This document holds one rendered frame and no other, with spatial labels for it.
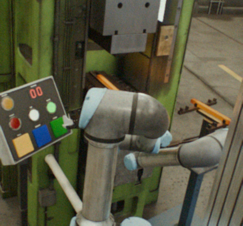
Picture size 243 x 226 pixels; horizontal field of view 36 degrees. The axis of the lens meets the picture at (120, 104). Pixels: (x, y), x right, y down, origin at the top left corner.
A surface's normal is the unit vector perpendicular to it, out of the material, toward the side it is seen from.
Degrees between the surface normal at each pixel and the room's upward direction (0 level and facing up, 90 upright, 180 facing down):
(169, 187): 0
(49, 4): 90
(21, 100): 60
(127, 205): 90
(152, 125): 90
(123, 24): 90
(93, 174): 82
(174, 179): 0
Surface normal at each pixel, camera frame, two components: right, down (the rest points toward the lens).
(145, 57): -0.87, 0.14
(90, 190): -0.53, 0.21
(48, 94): 0.75, -0.15
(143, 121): 0.16, 0.28
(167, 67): 0.48, 0.44
